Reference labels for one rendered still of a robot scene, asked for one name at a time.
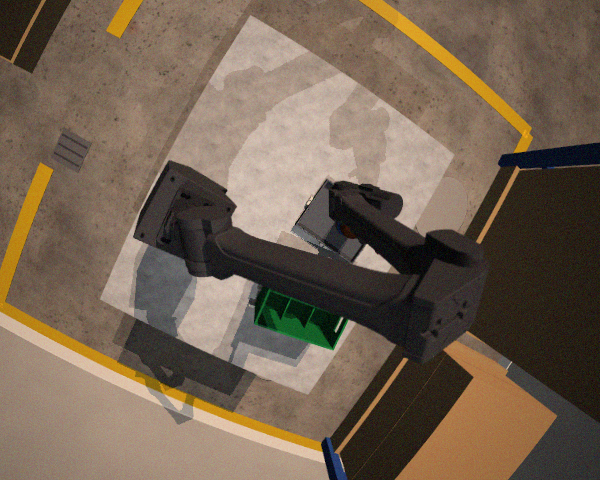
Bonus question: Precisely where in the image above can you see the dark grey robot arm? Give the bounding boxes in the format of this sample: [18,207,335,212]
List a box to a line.
[157,180,490,364]

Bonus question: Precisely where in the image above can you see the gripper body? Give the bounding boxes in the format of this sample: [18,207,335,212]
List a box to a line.
[350,229,367,245]

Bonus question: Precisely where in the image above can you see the brown glass bottle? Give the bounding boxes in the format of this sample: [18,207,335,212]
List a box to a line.
[336,222,357,239]

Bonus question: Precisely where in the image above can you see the green divided crate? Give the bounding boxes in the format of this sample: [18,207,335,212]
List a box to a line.
[254,286,349,350]

